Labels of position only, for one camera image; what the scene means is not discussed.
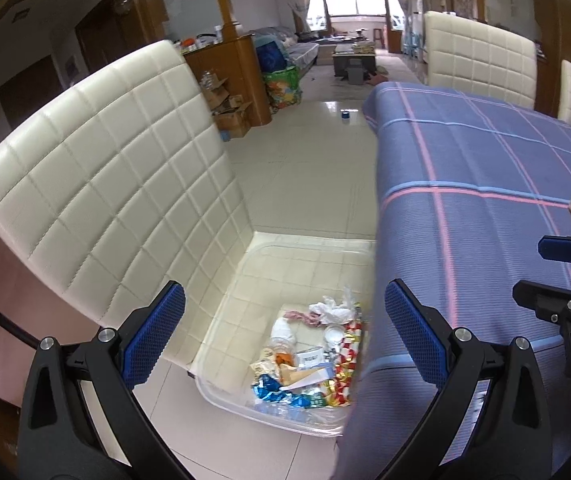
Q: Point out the clear plastic container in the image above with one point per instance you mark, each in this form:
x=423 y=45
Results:
x=265 y=280

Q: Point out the colourful printed bag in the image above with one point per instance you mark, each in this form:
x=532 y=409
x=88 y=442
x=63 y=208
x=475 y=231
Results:
x=281 y=89

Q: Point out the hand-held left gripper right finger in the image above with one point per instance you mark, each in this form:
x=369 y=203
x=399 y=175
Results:
x=415 y=332

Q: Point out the white paper scrap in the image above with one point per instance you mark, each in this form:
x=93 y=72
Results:
x=305 y=377

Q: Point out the blue bag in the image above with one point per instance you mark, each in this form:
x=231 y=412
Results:
x=270 y=55

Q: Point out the small white plastic bottle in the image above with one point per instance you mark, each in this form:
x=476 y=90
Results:
x=283 y=332

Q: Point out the glass jars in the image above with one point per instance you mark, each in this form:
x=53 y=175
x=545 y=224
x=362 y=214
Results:
x=208 y=80

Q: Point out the blue plaid tablecloth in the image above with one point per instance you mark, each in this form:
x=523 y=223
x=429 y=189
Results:
x=490 y=170

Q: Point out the small grey box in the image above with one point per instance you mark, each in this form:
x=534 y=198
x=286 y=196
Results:
x=356 y=74

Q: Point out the wooden room divider cabinet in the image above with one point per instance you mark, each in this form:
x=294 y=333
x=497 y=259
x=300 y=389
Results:
x=243 y=75

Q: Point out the gold foil wrapper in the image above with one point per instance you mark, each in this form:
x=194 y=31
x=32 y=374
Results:
x=333 y=392

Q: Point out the blue foil wrapper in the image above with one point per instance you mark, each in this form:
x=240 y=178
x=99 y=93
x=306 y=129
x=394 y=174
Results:
x=270 y=392

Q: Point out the dark wooden door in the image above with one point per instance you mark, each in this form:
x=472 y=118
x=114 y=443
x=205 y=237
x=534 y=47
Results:
x=30 y=85

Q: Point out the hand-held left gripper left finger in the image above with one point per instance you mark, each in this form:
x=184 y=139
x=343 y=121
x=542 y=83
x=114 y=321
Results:
x=158 y=330

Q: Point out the silver blister pack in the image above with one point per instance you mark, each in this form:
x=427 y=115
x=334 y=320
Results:
x=310 y=357

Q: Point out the pink paper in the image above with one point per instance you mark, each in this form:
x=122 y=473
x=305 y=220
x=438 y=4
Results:
x=300 y=317

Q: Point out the red and gold striped wrapper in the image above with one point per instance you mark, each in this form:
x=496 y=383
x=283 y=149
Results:
x=350 y=355

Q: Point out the row of jars and bottles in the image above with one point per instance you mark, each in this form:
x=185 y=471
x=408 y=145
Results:
x=200 y=44

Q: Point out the small white plastic cup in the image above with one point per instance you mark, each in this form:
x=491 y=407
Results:
x=334 y=336

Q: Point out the grey sofa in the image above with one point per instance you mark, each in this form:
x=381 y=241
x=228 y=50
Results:
x=300 y=50

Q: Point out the dark coffee table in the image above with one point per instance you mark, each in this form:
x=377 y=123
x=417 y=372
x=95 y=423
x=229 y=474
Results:
x=354 y=55

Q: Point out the open cardboard box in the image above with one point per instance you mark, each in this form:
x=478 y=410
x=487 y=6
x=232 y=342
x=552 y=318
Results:
x=233 y=120
x=215 y=95

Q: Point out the white tissue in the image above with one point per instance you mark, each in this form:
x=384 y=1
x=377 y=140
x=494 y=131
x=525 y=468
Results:
x=333 y=310

